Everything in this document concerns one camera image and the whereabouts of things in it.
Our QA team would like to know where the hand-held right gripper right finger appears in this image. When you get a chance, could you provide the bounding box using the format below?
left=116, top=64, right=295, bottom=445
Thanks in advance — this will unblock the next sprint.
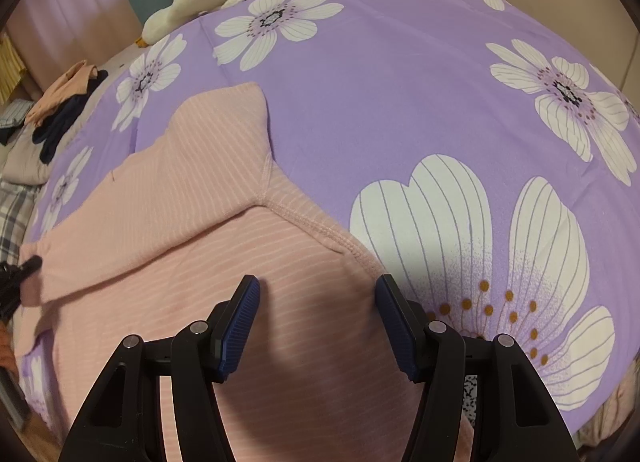
left=375, top=274, right=574, bottom=462

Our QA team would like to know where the grey striped cloth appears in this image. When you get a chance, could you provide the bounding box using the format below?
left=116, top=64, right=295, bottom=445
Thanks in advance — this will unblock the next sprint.
left=0, top=99, right=35, bottom=144

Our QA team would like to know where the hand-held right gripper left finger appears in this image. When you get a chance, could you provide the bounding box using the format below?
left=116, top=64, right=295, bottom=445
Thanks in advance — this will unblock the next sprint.
left=57, top=274, right=262, bottom=462

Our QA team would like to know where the grey plaid pillow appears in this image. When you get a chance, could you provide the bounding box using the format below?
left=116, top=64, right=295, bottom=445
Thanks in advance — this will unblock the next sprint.
left=0, top=177, right=40, bottom=257

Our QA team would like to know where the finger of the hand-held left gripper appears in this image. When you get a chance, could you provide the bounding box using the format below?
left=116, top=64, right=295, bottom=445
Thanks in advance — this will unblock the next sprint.
left=0, top=255, right=44, bottom=319

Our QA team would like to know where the navy folded garment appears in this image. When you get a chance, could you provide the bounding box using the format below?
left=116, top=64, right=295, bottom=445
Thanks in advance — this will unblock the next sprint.
left=32, top=70, right=109, bottom=166

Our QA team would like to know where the beige pillow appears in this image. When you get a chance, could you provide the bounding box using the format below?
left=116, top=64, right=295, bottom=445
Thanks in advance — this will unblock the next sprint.
left=0, top=125, right=76, bottom=186

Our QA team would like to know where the peach folded garment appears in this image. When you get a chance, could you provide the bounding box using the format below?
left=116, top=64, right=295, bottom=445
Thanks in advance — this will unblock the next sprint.
left=25, top=61, right=99, bottom=125

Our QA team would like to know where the yellow striped cloth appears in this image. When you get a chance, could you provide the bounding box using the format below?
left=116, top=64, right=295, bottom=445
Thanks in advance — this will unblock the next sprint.
left=0, top=35, right=24, bottom=104

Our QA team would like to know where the purple floral blanket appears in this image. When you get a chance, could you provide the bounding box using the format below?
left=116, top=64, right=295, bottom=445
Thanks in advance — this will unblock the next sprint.
left=15, top=0, right=640, bottom=443

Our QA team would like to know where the pink curtain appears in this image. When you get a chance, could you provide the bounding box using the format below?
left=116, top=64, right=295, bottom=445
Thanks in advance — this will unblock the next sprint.
left=6, top=0, right=143, bottom=68

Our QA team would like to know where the pink striped top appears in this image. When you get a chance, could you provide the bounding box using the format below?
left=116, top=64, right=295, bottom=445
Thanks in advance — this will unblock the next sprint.
left=14, top=82, right=476, bottom=462

